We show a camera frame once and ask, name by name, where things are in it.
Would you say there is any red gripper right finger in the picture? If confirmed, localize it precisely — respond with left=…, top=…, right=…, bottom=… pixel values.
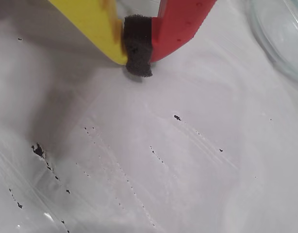
left=122, top=0, right=217, bottom=79

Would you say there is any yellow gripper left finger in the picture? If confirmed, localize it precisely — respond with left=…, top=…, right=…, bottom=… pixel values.
left=47, top=0, right=129, bottom=66

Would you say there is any clear glass bowl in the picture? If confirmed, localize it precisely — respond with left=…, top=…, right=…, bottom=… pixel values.
left=246, top=0, right=298, bottom=84

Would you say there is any white tablecloth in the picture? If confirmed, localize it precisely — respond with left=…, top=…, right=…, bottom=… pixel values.
left=0, top=0, right=298, bottom=233

